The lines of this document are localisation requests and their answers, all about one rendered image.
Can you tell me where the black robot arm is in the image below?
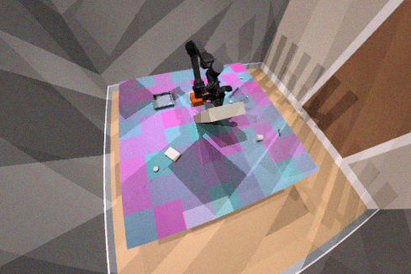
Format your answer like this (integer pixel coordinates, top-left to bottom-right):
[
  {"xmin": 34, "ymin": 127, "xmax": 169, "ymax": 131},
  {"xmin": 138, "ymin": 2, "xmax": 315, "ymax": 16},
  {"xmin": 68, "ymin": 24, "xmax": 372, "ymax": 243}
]
[{"xmin": 185, "ymin": 39, "xmax": 224, "ymax": 99}]

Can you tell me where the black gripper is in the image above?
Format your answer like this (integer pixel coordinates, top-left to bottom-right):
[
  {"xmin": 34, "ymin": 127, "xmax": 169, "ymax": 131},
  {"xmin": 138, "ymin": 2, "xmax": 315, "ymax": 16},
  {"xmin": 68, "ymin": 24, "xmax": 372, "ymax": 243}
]
[{"xmin": 202, "ymin": 79, "xmax": 232, "ymax": 107}]

